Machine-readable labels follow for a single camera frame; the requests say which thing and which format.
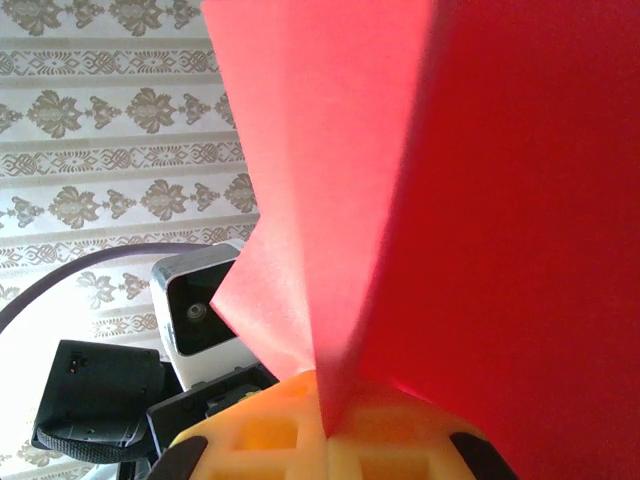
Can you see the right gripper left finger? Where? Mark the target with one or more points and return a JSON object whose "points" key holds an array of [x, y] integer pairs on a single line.
{"points": [[260, 440]]}

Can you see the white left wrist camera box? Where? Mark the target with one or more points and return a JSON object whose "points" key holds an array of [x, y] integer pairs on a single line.
{"points": [[195, 310]]}

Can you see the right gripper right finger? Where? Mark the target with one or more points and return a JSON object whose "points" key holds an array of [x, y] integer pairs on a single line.
{"points": [[400, 445]]}

